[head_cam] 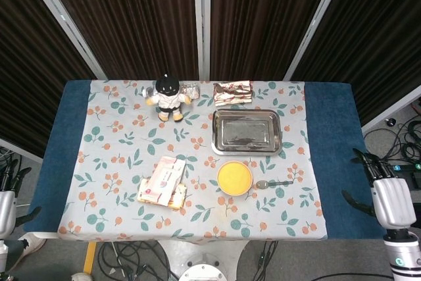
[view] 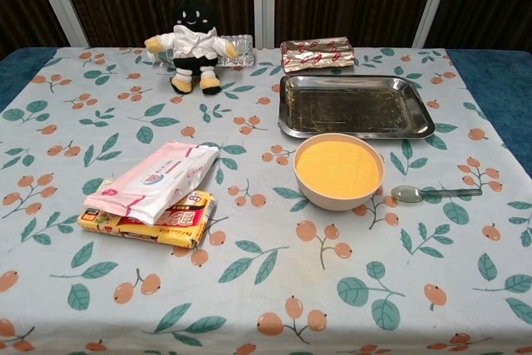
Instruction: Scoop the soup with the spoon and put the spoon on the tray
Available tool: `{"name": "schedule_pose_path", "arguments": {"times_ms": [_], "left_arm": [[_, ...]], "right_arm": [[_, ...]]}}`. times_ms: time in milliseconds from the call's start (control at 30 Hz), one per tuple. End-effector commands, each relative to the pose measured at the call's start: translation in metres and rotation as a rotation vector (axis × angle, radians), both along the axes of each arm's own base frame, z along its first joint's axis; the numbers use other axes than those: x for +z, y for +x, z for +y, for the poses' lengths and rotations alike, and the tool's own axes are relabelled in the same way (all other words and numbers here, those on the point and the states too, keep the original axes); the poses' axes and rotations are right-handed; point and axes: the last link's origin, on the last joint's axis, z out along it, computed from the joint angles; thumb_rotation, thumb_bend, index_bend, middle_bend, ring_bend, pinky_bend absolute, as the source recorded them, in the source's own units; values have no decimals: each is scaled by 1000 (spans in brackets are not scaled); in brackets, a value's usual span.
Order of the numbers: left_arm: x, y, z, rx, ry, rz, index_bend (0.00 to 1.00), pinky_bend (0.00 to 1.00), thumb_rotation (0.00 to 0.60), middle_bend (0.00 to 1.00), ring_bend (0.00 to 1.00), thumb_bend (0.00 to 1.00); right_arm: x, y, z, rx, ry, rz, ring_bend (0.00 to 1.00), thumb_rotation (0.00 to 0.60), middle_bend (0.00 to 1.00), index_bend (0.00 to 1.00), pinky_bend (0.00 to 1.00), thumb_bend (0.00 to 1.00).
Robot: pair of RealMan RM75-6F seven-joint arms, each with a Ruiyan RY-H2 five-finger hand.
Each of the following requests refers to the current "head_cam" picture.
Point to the round white robot base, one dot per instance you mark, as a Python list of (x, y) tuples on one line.
[(203, 272)]

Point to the rectangular metal tray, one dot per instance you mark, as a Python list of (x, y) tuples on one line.
[(246, 132)]

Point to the pink-white snack package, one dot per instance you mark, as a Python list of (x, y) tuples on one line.
[(166, 177)]

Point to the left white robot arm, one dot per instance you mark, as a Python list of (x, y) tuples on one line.
[(2, 254)]

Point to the white sneaker with black patch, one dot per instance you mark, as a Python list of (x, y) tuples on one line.
[(31, 245)]

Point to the floral tablecloth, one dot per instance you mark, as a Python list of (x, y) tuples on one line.
[(115, 149)]

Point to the black power strip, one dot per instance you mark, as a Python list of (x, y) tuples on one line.
[(408, 168)]

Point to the yellow white snack packet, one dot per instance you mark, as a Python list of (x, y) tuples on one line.
[(177, 200)]

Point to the silver foil packet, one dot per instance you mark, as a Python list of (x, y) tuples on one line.
[(191, 90)]

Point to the blue table cover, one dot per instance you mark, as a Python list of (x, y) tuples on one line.
[(335, 136)]

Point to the black caster wheel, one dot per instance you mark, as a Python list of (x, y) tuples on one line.
[(391, 122)]

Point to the small silver bottle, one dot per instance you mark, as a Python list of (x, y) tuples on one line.
[(149, 91)]

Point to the metal spoon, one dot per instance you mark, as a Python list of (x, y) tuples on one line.
[(263, 184)]

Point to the brown fabric divider panel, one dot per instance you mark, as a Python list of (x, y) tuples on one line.
[(29, 73), (378, 40), (131, 21), (260, 21)]

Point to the yellow strip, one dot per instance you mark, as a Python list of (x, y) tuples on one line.
[(89, 258)]

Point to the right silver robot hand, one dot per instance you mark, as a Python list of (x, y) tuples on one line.
[(393, 200)]

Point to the black-headed plush doll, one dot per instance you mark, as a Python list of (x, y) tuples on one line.
[(168, 100)]

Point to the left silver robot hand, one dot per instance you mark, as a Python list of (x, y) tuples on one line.
[(6, 208)]

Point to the white table pedestal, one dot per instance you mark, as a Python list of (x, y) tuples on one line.
[(204, 247)]

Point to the white shoe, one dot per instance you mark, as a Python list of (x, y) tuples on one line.
[(80, 277)]

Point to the yellow bowl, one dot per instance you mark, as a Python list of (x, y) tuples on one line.
[(234, 178)]

